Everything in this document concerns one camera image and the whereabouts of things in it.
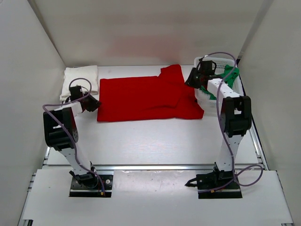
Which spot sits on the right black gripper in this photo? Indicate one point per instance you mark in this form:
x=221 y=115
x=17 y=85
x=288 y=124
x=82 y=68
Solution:
x=191 y=82

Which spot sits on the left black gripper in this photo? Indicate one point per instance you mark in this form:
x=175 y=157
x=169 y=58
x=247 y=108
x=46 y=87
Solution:
x=94 y=103

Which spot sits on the white t shirt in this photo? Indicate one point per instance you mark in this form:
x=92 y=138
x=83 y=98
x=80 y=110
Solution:
x=88 y=72

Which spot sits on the red t shirt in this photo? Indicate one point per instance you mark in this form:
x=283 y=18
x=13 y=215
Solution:
x=163 y=96

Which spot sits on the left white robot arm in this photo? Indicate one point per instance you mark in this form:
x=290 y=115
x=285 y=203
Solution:
x=61 y=133

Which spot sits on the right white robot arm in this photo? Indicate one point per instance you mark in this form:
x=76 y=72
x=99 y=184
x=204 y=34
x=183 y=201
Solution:
x=234 y=113

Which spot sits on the white plastic basket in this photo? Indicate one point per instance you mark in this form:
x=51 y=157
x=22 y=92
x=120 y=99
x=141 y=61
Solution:
x=222 y=67

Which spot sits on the green t shirt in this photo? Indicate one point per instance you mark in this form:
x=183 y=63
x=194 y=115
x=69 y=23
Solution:
x=230 y=74

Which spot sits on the aluminium rail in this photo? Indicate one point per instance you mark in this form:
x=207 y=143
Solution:
x=155 y=167

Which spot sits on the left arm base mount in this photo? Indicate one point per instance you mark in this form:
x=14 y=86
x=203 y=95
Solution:
x=88 y=185

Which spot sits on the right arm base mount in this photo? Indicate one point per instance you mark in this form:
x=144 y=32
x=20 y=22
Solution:
x=216 y=185

